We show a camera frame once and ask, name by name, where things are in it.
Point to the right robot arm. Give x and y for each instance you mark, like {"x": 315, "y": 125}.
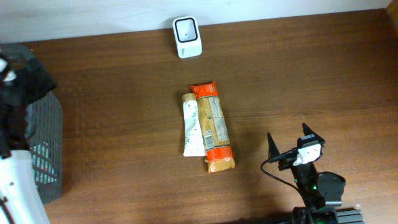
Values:
{"x": 321, "y": 192}

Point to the grey plastic mesh basket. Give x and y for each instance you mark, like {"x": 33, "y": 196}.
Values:
{"x": 32, "y": 117}

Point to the orange pasta packet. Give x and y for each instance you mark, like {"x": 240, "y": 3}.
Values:
{"x": 218, "y": 150}

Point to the white barcode scanner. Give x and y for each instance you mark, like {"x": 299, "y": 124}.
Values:
{"x": 187, "y": 37}

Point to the white hair product tube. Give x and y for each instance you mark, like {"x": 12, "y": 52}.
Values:
{"x": 193, "y": 144}

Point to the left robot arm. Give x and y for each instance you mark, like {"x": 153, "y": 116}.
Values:
{"x": 20, "y": 201}

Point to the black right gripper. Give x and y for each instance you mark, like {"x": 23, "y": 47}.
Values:
{"x": 289, "y": 158}

